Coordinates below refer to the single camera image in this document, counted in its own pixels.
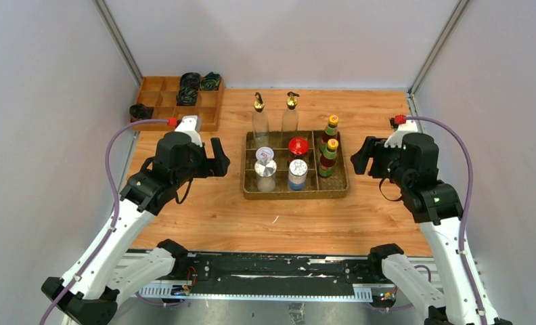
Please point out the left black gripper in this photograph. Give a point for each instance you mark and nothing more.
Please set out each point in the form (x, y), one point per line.
(213, 166)

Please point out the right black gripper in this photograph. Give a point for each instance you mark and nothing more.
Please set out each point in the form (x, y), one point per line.
(373, 147)

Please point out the silver-lid spice jar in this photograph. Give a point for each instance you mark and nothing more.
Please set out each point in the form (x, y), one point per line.
(297, 174)
(265, 169)

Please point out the green coiled item top-right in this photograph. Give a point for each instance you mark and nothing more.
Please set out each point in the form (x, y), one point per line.
(210, 82)

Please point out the dark coiled item middle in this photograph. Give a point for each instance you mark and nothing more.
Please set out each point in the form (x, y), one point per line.
(187, 97)

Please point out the white-lid sauce jar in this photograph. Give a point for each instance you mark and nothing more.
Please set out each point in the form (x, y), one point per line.
(264, 153)

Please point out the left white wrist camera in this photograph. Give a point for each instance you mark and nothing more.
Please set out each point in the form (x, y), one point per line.
(191, 125)

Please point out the yellow-cap sauce bottle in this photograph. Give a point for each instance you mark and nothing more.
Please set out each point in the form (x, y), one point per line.
(330, 131)
(328, 158)

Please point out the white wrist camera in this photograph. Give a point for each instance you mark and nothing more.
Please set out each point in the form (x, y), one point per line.
(401, 126)
(191, 125)

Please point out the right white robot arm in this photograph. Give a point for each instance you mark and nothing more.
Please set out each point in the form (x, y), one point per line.
(436, 207)

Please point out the black coiled item outside tray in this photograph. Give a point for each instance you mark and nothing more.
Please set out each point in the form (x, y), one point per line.
(140, 112)

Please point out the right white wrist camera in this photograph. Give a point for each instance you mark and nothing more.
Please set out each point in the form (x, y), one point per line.
(401, 126)

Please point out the wooden compartment tray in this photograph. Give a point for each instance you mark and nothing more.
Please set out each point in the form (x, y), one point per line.
(160, 92)

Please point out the brownish glass oil bottle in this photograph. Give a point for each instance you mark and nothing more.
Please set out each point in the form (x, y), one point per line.
(290, 117)

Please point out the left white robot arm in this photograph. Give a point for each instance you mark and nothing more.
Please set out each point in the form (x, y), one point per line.
(92, 290)

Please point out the woven wicker divided tray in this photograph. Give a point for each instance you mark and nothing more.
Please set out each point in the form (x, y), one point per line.
(317, 187)

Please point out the clear oil bottle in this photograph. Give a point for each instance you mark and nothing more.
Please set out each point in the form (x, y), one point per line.
(260, 123)

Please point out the red-lid sauce jar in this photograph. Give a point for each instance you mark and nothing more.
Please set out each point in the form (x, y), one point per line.
(298, 148)

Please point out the black coiled item top-middle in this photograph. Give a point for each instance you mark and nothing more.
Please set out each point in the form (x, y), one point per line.
(190, 80)

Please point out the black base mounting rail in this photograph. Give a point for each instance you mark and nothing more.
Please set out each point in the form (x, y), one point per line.
(275, 275)

